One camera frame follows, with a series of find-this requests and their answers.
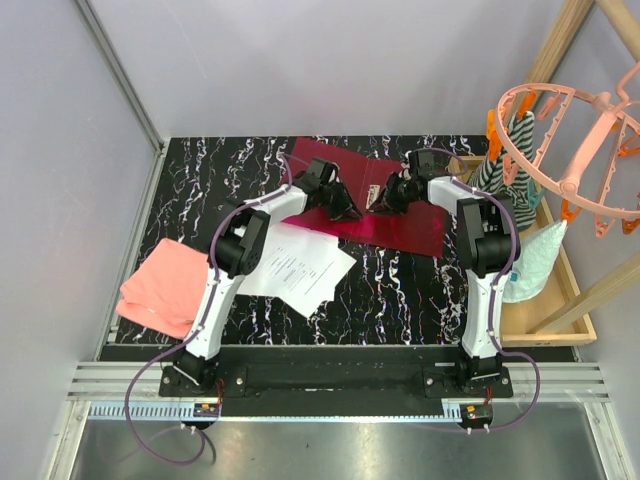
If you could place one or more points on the aluminium frame rail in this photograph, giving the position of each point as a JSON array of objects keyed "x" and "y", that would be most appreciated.
[{"x": 70, "y": 427}]

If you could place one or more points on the white lower paper sheet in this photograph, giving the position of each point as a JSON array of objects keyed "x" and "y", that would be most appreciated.
[{"x": 290, "y": 265}]

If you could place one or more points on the striped sock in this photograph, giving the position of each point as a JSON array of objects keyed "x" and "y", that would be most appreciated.
[{"x": 488, "y": 177}]

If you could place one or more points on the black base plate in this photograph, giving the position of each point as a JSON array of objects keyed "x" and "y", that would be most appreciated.
[{"x": 337, "y": 382}]

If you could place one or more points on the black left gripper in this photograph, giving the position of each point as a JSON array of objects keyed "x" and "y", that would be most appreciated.
[{"x": 348, "y": 211}]

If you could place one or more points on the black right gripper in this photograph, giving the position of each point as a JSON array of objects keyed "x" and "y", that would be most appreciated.
[{"x": 387, "y": 204}]

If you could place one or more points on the wooden rack frame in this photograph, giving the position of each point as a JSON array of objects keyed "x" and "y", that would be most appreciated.
[{"x": 591, "y": 46}]

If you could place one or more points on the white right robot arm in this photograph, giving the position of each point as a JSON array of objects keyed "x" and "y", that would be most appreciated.
[{"x": 487, "y": 245}]

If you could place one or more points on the pink folded cloth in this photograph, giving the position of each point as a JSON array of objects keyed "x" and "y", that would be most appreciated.
[{"x": 165, "y": 292}]

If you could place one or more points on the red plastic folder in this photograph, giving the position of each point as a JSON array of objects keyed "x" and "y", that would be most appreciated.
[{"x": 420, "y": 231}]

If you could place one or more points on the light teal cloth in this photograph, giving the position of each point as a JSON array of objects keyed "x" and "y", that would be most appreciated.
[{"x": 531, "y": 271}]

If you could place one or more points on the white printed top paper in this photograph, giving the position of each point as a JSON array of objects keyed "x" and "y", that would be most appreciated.
[{"x": 324, "y": 289}]

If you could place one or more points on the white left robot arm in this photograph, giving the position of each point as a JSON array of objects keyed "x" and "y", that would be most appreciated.
[{"x": 236, "y": 250}]

